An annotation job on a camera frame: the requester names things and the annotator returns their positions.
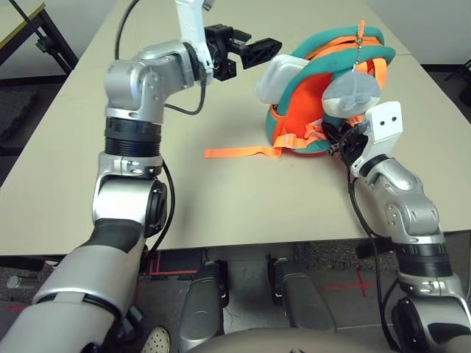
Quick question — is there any white hard pencil case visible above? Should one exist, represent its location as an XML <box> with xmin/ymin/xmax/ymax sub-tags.
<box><xmin>253</xmin><ymin>54</ymin><xmax>312</xmax><ymax>104</ymax></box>

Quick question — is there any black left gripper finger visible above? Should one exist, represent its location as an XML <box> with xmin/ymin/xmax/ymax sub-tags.
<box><xmin>242</xmin><ymin>38</ymin><xmax>283</xmax><ymax>69</ymax></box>

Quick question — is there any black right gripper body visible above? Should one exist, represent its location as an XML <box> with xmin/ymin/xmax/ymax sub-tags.
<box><xmin>336</xmin><ymin>126</ymin><xmax>365</xmax><ymax>161</ymax></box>

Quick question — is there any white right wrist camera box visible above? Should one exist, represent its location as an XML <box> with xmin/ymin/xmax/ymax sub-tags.
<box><xmin>350</xmin><ymin>101</ymin><xmax>404</xmax><ymax>177</ymax></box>

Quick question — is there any orange teal child backpack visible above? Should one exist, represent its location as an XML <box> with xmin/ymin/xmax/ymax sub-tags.
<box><xmin>204</xmin><ymin>20</ymin><xmax>397</xmax><ymax>160</ymax></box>

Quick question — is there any grey right robot leg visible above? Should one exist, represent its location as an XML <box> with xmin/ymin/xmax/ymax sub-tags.
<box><xmin>266</xmin><ymin>257</ymin><xmax>338</xmax><ymax>334</ymax></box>

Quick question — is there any white perforated shoe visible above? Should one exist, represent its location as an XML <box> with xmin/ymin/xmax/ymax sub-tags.
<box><xmin>141</xmin><ymin>325</ymin><xmax>171</xmax><ymax>353</ymax></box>

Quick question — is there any beige robot torso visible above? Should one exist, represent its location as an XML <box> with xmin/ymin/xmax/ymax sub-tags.
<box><xmin>191</xmin><ymin>328</ymin><xmax>387</xmax><ymax>353</ymax></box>

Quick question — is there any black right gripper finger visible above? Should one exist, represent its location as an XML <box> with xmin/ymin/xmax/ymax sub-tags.
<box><xmin>322</xmin><ymin>124</ymin><xmax>338</xmax><ymax>154</ymax></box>

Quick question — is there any grey left robot leg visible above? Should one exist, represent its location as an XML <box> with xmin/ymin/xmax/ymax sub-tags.
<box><xmin>178</xmin><ymin>259</ymin><xmax>228</xmax><ymax>350</ymax></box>

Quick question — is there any grey plush ball zipper pendant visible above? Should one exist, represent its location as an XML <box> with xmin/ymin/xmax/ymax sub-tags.
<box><xmin>322</xmin><ymin>21</ymin><xmax>382</xmax><ymax>118</ymax></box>

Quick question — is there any black metal table frame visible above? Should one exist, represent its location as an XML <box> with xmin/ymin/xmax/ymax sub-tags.
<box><xmin>0</xmin><ymin>0</ymin><xmax>80</xmax><ymax>78</ymax></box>

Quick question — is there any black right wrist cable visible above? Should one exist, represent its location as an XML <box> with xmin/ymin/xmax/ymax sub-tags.
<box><xmin>330</xmin><ymin>124</ymin><xmax>404</xmax><ymax>350</ymax></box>

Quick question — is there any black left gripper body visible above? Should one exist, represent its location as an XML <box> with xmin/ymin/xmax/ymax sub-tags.
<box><xmin>205</xmin><ymin>24</ymin><xmax>253</xmax><ymax>82</ymax></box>

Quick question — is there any grey robot leg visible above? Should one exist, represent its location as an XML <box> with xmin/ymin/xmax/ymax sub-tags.
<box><xmin>178</xmin><ymin>259</ymin><xmax>228</xmax><ymax>350</ymax></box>
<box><xmin>266</xmin><ymin>257</ymin><xmax>338</xmax><ymax>334</ymax></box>

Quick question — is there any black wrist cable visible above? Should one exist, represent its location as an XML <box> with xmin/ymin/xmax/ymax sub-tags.
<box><xmin>330</xmin><ymin>124</ymin><xmax>404</xmax><ymax>350</ymax></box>
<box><xmin>114</xmin><ymin>0</ymin><xmax>206</xmax><ymax>265</ymax></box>

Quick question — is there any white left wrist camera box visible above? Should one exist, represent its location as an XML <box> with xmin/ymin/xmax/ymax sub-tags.
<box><xmin>172</xmin><ymin>0</ymin><xmax>215</xmax><ymax>88</ymax></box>

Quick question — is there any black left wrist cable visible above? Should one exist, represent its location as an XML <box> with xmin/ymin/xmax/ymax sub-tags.
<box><xmin>114</xmin><ymin>0</ymin><xmax>206</xmax><ymax>265</ymax></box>

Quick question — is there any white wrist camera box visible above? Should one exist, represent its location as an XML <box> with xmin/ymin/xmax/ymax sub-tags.
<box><xmin>350</xmin><ymin>101</ymin><xmax>404</xmax><ymax>177</ymax></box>
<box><xmin>172</xmin><ymin>0</ymin><xmax>215</xmax><ymax>88</ymax></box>

